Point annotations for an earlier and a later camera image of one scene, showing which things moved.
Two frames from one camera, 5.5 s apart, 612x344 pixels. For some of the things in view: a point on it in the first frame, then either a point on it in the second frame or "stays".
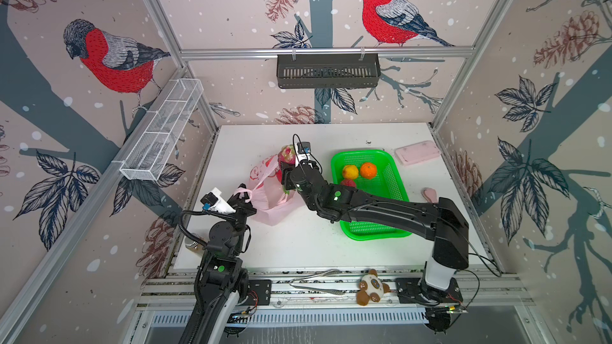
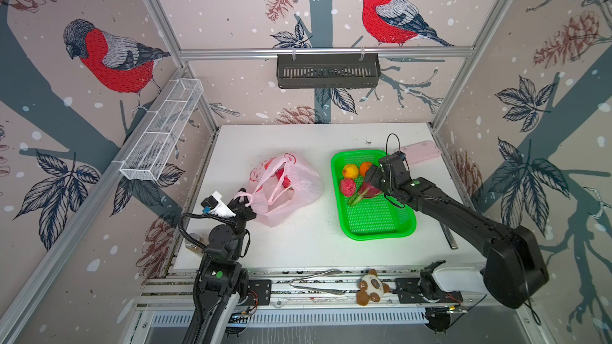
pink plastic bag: (272, 203) stays
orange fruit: (368, 170) stays
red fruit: (348, 182) stays
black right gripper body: (291, 173) to (378, 180)
